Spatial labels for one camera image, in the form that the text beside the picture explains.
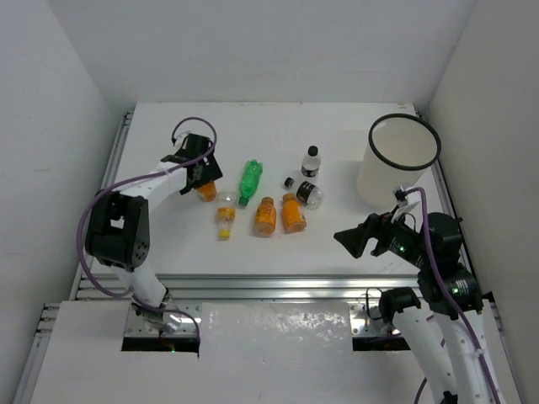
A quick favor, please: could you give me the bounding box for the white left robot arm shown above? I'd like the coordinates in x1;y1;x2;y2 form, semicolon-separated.
84;133;222;333

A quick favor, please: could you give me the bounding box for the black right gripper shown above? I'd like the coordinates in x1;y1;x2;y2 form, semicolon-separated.
334;203;430;267

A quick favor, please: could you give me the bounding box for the white bin with black rim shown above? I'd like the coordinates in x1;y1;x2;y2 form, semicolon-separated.
356;113;442;208

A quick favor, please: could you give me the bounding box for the clear bottle with black label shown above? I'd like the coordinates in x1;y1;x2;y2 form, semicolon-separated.
284;177;324;210

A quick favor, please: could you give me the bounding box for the clear bottle with yellow cap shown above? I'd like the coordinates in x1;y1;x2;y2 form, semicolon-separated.
216;191;237;241

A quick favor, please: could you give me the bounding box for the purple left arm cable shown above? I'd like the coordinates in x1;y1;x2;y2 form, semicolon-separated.
78;116;218;321

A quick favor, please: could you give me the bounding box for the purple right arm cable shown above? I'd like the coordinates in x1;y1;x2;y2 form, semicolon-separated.
395;187;502;404

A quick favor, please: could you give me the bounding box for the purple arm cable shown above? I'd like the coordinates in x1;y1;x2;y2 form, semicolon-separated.
395;187;502;404
78;116;218;321

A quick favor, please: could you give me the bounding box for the white foam sheet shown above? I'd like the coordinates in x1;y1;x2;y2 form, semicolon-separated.
198;303;355;403

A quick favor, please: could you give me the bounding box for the orange juice bottle left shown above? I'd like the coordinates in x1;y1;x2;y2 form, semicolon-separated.
253;197;276;237

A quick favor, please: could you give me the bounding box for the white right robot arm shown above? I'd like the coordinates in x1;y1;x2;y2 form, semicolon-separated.
334;212;504;403

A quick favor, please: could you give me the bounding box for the aluminium frame rail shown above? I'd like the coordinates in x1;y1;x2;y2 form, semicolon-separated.
33;107;506;338

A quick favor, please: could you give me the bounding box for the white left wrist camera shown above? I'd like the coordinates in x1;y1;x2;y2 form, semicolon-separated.
171;130;190;148

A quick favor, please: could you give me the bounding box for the orange juice bottle right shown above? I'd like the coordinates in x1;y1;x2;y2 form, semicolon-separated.
282;193;307;233

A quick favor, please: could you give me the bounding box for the upright clear bottle black cap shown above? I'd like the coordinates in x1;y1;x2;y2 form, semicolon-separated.
301;145;322;178

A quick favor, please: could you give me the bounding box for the small orange juice bottle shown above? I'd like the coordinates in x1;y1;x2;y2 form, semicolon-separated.
196;182;217;202

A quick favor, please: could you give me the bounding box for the green plastic bottle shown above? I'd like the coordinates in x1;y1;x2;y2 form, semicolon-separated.
238;160;263;207

